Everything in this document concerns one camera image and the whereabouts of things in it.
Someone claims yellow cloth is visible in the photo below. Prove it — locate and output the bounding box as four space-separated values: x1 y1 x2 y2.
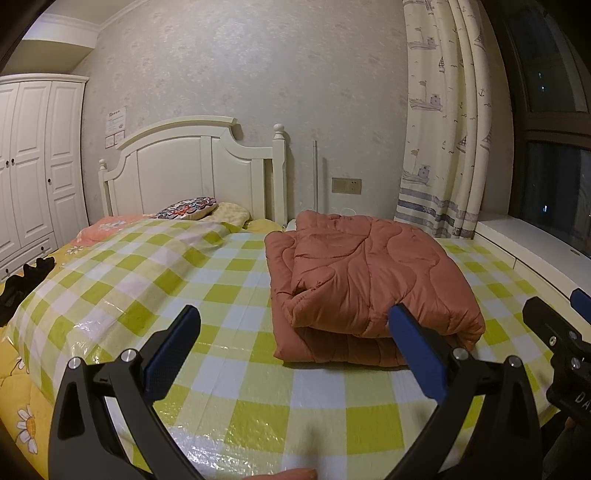
242 218 284 232

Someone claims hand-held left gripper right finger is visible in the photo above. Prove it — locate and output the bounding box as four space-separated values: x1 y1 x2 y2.
389 302 543 480

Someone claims green checked plastic sheet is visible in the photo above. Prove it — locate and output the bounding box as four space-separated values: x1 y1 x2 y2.
16 219 571 480

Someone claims yellow daisy quilt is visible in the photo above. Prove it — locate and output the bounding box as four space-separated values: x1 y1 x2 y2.
0 258 61 462

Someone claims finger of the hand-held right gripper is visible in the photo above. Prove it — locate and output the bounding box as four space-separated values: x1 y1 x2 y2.
522 296 591 370
569 287 591 324

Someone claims patterned round-print pillow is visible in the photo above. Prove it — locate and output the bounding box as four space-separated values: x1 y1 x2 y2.
154 198 219 220

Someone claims boat print curtain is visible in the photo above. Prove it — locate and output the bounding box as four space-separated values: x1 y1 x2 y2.
394 0 492 240

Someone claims white wardrobe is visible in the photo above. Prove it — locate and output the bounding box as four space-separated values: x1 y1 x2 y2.
0 73 90 282

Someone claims pink flowered quilt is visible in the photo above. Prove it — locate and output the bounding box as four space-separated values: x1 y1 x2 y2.
74 213 160 245

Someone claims black cloth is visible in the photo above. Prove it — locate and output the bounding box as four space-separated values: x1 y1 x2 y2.
0 257 56 324

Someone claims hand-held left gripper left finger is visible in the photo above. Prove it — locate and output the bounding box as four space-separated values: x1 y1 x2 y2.
48 305 203 480

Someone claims cream pillow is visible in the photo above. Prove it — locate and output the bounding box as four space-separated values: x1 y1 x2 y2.
212 202 251 227

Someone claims white wooden bed headboard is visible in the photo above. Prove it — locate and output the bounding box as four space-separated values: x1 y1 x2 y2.
98 116 288 227

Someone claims dark window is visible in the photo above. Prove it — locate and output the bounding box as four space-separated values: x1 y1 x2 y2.
501 0 591 259

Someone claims white pole lamp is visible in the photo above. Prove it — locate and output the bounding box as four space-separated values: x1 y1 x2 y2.
312 140 320 213

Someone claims gold wall socket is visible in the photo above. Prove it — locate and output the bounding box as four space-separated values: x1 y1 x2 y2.
331 176 363 195

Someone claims white window bench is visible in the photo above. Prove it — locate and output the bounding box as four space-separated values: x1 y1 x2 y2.
473 215 591 301

